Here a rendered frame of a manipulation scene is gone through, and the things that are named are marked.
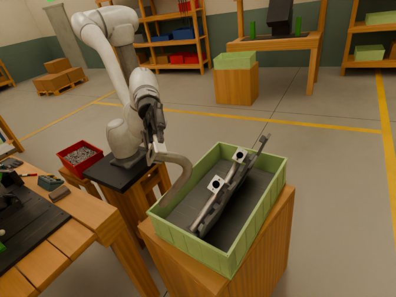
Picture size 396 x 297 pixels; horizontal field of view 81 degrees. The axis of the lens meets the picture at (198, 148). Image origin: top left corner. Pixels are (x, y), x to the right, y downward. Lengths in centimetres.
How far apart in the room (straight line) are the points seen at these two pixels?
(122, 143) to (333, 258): 167
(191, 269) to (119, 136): 81
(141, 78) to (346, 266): 181
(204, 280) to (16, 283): 75
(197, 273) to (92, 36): 109
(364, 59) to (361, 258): 390
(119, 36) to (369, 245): 216
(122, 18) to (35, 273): 120
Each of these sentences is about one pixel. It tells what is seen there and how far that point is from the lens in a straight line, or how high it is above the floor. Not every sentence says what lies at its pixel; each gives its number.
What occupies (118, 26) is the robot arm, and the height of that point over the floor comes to 164.
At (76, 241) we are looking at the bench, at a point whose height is 88.
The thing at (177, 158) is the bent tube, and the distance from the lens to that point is 64.
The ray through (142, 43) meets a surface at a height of 83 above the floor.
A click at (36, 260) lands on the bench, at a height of 88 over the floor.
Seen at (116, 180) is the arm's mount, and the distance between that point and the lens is 144.
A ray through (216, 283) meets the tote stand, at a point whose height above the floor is 79.
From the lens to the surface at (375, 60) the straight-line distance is 536.
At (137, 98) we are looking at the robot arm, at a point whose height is 147.
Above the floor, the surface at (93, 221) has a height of 90.
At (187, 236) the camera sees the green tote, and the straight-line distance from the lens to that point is 95.
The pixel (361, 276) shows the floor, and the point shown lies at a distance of 206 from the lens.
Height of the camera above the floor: 171
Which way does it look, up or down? 33 degrees down
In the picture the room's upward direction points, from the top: 11 degrees counter-clockwise
